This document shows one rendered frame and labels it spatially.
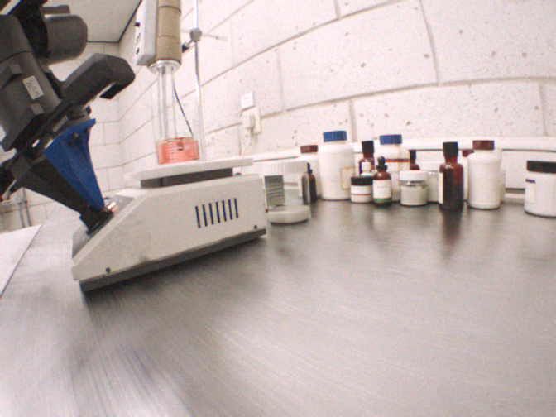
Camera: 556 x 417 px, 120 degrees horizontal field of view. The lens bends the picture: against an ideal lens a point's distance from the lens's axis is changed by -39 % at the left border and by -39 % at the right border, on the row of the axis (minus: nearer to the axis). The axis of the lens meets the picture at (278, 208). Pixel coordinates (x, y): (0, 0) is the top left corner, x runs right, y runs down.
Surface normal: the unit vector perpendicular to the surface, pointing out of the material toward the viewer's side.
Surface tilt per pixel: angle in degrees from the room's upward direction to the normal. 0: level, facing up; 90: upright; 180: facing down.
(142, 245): 90
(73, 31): 97
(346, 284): 0
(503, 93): 90
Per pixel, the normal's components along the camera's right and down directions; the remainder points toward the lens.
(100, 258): 0.69, 0.07
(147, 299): -0.09, -0.98
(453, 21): -0.69, 0.19
